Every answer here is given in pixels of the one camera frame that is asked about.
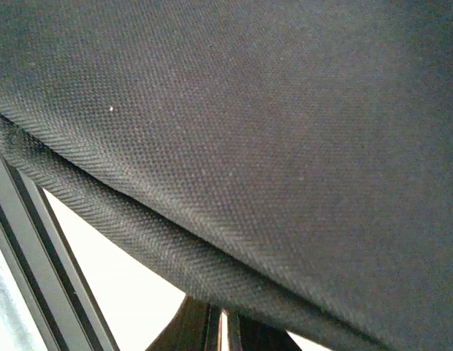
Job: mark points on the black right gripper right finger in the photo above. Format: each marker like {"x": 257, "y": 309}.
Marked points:
{"x": 246, "y": 334}

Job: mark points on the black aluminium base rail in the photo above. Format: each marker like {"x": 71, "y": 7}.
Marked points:
{"x": 59, "y": 302}

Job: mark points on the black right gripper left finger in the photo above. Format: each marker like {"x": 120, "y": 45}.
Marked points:
{"x": 196, "y": 326}

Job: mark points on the black student backpack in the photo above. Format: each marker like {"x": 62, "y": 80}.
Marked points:
{"x": 289, "y": 160}

